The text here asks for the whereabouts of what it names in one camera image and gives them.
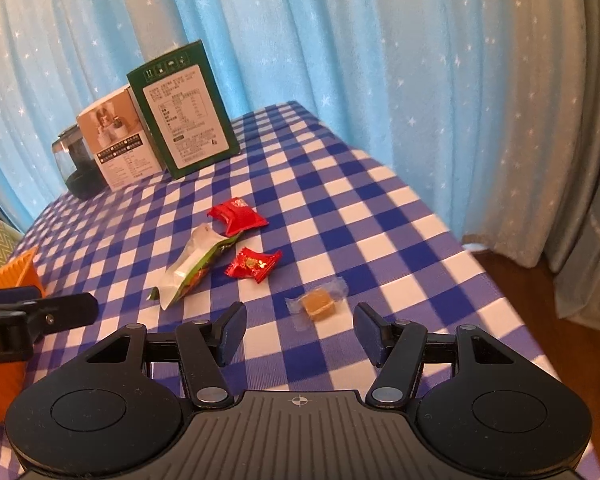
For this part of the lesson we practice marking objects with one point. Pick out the grey curtain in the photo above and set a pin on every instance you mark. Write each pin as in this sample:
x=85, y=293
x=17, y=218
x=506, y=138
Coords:
x=595, y=185

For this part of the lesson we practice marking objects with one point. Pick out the orange plastic tray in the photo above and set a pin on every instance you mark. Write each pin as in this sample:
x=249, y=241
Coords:
x=22, y=272

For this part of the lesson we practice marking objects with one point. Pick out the white cardboard box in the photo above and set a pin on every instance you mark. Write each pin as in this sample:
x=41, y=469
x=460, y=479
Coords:
x=122, y=155

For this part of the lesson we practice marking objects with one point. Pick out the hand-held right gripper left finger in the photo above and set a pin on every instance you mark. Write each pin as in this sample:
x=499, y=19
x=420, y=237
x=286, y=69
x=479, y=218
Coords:
x=232, y=330

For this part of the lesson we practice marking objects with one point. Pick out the blue checked tablecloth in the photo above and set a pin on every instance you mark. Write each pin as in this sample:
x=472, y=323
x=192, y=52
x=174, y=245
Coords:
x=380, y=210

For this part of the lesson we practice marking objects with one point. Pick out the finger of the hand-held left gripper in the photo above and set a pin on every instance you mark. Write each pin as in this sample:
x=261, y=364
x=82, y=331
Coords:
x=65, y=310
x=10, y=294

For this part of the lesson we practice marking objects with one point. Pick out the red candy gold print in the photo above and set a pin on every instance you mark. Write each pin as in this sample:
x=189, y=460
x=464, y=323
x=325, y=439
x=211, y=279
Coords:
x=252, y=264

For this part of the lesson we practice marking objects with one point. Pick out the blue star curtain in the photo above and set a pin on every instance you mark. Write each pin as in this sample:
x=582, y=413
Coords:
x=330, y=35

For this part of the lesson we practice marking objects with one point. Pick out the white green snack packet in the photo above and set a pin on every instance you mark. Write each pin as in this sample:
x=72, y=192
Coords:
x=190, y=265

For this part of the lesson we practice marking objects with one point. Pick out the dark glass jar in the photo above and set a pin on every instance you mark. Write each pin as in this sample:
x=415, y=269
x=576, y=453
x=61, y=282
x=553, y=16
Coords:
x=80, y=180

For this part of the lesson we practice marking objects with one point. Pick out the clear caramel candy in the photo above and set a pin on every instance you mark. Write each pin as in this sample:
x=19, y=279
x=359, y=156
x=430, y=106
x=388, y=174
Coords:
x=317, y=305

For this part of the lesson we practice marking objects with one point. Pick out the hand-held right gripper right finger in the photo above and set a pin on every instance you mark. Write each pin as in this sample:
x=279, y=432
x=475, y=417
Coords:
x=367, y=332

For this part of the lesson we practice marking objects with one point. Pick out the red candy packet white mark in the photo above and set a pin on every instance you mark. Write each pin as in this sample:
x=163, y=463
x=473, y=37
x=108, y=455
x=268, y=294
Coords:
x=237, y=215

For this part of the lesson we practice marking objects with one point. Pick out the green cardboard box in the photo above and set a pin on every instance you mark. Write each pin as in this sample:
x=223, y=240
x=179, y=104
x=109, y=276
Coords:
x=190, y=120

